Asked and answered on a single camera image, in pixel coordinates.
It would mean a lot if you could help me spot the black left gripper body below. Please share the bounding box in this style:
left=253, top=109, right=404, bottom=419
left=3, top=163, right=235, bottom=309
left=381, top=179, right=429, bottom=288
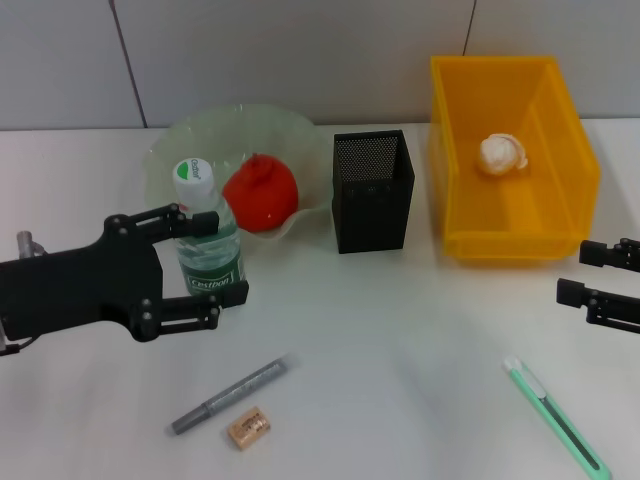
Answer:
left=0, top=214, right=167, bottom=344

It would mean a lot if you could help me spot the clear green-label water bottle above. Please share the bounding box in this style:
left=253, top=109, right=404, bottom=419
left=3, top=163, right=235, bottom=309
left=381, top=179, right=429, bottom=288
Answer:
left=172, top=157, right=247, bottom=299

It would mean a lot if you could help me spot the red-orange pumpkin toy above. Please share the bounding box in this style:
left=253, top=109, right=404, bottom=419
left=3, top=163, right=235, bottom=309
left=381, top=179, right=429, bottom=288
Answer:
left=222, top=152, right=300, bottom=232

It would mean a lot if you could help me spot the white paper ball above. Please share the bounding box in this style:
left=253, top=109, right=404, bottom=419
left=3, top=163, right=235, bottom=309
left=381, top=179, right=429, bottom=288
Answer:
left=478, top=132, right=530, bottom=176

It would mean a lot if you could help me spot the grey marker pen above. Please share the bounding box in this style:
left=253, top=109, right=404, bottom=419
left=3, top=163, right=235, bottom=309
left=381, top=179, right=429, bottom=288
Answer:
left=170, top=352, right=301, bottom=436

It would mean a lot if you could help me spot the green glass fruit plate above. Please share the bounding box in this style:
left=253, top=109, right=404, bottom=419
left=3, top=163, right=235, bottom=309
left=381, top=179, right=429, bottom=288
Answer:
left=143, top=103, right=335, bottom=244

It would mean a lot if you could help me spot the green utility knife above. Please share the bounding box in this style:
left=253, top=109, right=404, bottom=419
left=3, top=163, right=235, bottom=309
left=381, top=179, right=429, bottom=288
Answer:
left=503, top=354, right=612, bottom=480

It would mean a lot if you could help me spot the beige eraser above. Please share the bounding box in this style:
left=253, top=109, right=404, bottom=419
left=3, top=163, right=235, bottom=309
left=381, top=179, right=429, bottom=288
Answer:
left=225, top=406, right=274, bottom=452

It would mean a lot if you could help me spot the black mesh pen holder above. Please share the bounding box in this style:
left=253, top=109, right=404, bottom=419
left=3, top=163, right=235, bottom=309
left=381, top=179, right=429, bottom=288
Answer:
left=332, top=128, right=417, bottom=255

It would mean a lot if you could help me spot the yellow plastic bin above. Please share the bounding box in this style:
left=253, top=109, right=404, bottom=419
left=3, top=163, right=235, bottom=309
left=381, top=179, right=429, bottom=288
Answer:
left=429, top=53, right=601, bottom=264

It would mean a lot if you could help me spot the left gripper silver cable plug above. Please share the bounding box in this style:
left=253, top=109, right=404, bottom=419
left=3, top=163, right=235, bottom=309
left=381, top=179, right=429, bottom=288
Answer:
left=16, top=229, right=47, bottom=260

